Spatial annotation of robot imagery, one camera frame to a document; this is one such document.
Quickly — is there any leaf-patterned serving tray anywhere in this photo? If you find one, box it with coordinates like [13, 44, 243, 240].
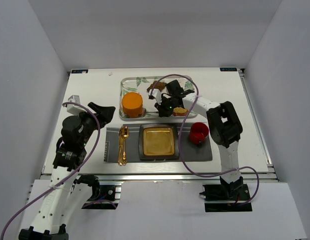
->
[119, 76, 195, 121]

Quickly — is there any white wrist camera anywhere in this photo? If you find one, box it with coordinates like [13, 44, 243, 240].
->
[148, 88, 162, 105]
[62, 94, 84, 116]

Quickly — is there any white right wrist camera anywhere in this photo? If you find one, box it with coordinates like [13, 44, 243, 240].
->
[148, 88, 162, 105]

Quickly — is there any grey striped placemat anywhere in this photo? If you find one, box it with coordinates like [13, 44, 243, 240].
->
[104, 123, 213, 163]

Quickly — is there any black square plate gold centre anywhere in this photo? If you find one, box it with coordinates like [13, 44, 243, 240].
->
[139, 123, 179, 161]

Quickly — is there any blue table label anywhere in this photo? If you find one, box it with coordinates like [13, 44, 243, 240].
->
[219, 67, 238, 72]
[71, 69, 88, 74]

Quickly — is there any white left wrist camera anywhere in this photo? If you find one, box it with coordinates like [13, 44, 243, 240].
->
[62, 94, 84, 116]

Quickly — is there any blue table label right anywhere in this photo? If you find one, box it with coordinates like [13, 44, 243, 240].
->
[219, 67, 238, 72]

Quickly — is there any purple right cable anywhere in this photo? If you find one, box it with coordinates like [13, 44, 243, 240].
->
[149, 73, 261, 206]

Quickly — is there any gold fork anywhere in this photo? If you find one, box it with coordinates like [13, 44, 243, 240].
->
[118, 126, 124, 166]

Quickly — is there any red cup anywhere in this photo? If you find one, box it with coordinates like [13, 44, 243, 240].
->
[189, 122, 209, 147]

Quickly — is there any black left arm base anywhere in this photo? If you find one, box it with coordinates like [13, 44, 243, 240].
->
[73, 174, 119, 210]

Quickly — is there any round orange cake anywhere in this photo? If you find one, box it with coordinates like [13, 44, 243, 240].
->
[122, 92, 143, 118]

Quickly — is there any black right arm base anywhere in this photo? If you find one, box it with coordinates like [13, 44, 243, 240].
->
[199, 184, 252, 213]

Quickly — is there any yellow loaf cake slice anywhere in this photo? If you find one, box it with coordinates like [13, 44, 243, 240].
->
[173, 107, 188, 117]

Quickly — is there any brown chocolate bread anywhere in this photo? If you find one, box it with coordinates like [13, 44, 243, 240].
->
[146, 80, 166, 92]

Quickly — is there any silver cake server wooden handle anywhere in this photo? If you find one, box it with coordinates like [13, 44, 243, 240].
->
[142, 108, 159, 118]

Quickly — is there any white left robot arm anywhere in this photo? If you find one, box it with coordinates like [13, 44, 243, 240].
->
[18, 102, 115, 240]

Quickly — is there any aluminium table frame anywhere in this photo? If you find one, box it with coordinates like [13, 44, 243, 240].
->
[32, 68, 280, 208]

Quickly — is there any blue table label left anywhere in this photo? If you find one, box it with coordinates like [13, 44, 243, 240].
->
[71, 69, 88, 74]

